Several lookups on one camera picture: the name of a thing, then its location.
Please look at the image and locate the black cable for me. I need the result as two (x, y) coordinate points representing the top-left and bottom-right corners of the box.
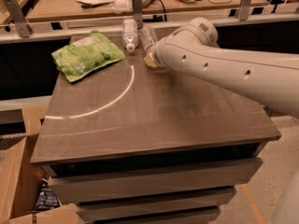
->
(150, 0), (168, 22)

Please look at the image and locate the right metal bracket post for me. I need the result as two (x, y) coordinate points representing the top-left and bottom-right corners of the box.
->
(236, 0), (251, 21)

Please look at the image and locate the cardboard box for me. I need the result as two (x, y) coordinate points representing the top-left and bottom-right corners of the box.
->
(0, 105), (84, 224)

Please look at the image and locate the clear water bottle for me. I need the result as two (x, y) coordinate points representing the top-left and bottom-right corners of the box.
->
(139, 24), (158, 53)

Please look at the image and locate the green snack bag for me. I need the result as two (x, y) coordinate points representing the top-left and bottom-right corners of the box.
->
(51, 30), (125, 83)

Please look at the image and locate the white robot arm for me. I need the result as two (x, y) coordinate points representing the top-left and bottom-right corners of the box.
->
(148, 17), (299, 119)

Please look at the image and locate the middle metal bracket post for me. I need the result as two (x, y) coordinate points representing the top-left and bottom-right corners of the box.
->
(132, 0), (143, 29)

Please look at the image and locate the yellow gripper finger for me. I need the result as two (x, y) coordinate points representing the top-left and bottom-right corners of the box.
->
(144, 52), (157, 68)

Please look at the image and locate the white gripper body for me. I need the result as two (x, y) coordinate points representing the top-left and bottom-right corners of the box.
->
(152, 37), (169, 67)

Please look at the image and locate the blue-label plastic bottle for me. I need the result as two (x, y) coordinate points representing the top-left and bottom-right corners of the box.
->
(122, 18), (138, 52)

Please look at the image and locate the wooden desk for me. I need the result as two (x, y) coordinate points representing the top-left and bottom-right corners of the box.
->
(26, 0), (270, 23)

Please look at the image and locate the dark blue snack bag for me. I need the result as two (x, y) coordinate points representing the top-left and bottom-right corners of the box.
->
(34, 179), (61, 212)

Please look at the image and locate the grey drawer cabinet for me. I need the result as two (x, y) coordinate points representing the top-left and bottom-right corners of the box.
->
(32, 51), (279, 224)

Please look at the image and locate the left metal bracket post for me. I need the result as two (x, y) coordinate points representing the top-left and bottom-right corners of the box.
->
(2, 0), (32, 38)

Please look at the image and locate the metal bracket post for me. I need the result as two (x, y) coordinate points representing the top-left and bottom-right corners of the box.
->
(236, 0), (251, 21)
(2, 0), (32, 38)
(132, 0), (143, 29)

